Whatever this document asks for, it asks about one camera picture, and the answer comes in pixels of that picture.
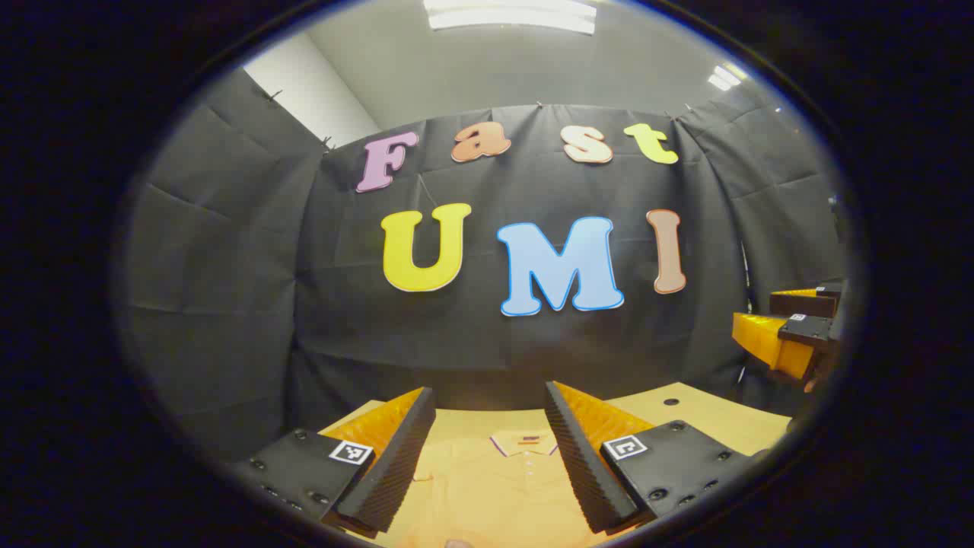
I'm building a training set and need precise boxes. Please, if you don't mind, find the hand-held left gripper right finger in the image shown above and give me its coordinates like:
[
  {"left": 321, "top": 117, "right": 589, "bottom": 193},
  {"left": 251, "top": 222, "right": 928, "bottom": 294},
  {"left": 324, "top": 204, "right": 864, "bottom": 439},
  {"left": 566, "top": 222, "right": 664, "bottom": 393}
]
[{"left": 543, "top": 380, "right": 756, "bottom": 535}]

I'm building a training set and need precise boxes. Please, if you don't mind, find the orange polo T-shirt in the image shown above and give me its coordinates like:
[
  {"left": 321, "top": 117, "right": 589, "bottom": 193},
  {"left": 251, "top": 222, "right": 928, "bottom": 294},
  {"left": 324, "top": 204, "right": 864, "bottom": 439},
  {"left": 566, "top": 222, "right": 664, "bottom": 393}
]
[{"left": 377, "top": 429, "right": 610, "bottom": 548}]

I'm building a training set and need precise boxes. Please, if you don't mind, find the long ceiling light panel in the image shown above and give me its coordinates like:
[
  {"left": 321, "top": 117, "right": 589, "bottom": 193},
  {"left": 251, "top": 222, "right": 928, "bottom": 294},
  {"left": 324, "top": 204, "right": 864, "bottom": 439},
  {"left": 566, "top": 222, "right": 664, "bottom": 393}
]
[{"left": 423, "top": 0, "right": 598, "bottom": 36}]

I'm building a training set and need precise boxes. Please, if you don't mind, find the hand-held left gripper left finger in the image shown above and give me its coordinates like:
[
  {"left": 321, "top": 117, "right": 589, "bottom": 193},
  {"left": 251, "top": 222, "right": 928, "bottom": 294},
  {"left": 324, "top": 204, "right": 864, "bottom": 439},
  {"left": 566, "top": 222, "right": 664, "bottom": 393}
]
[{"left": 227, "top": 386, "right": 438, "bottom": 541}]

